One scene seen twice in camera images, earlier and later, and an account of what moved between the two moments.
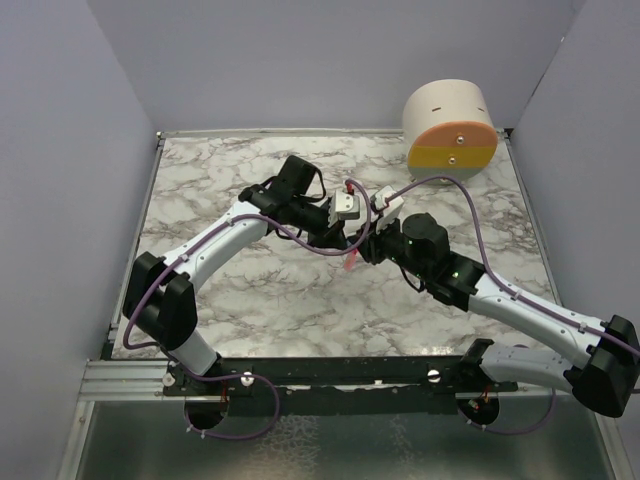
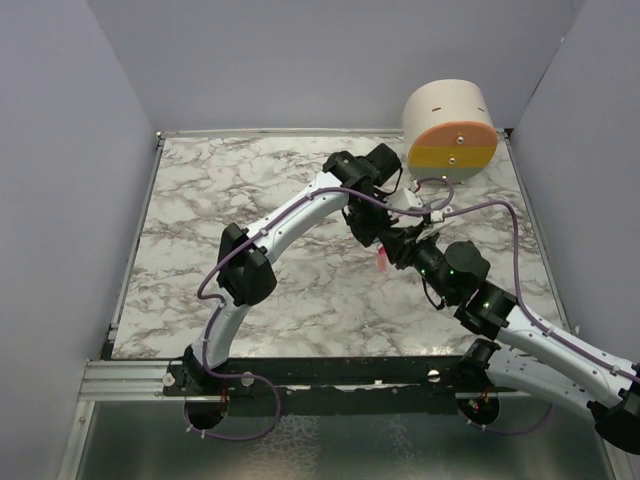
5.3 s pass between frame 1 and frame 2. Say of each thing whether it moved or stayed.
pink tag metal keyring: moved
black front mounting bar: stayed
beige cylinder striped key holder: stayed
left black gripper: moved
